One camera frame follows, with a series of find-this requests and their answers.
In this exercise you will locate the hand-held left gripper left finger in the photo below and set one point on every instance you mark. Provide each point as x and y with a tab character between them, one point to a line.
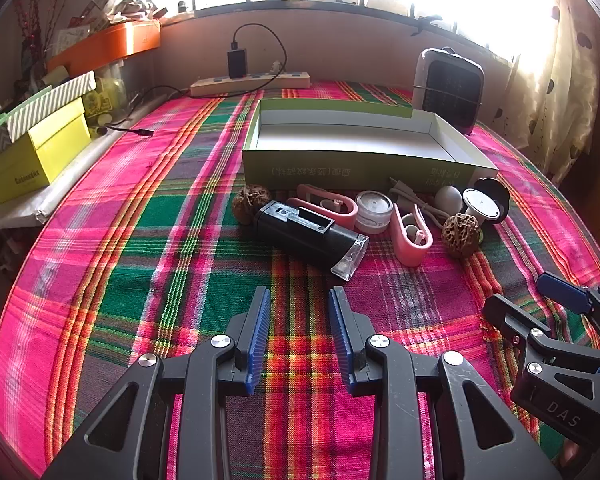
260	340

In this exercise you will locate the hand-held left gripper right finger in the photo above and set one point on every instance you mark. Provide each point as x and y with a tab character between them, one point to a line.
341	340

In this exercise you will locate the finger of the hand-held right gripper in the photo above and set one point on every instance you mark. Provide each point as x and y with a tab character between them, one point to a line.
505	315
562	288

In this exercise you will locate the brown walnut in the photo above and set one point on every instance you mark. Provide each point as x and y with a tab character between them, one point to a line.
460	232
250	201

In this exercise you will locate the pink clip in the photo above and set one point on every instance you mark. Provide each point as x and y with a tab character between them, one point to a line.
407	254
350	208

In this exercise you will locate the black white small device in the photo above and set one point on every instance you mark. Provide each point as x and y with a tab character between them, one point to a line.
502	192

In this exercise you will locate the black flashlight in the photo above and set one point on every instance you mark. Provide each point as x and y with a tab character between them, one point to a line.
300	227

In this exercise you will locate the white mushroom night light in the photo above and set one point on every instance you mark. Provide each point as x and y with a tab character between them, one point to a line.
448	197

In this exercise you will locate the green white cardboard box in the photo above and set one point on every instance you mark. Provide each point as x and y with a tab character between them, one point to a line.
360	165

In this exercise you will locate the pink green plaid blanket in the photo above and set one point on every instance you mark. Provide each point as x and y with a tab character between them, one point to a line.
180	260

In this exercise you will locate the cream dotted curtain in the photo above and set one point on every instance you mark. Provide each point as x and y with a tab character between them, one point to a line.
565	70

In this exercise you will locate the grey space heater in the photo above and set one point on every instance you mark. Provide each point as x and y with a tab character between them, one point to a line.
450	90

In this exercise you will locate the beige power strip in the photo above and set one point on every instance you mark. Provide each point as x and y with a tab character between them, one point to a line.
250	83

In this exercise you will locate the white plug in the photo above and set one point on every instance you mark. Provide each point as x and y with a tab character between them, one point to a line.
276	66

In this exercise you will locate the black charger adapter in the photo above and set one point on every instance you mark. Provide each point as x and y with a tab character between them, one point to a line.
236	62

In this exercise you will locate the yellow cardboard box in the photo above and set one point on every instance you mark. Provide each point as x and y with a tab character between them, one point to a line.
35	155

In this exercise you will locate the clear glass jar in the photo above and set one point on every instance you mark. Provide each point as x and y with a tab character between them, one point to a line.
112	85

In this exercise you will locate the green white striped box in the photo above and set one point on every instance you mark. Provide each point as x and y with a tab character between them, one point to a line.
50	105

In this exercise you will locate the orange box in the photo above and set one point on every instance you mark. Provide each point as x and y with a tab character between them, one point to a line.
115	40

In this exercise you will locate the pile of papers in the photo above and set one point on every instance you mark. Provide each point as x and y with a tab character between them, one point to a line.
115	5

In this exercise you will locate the red decorative branches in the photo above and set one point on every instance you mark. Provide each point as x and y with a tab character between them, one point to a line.
30	25

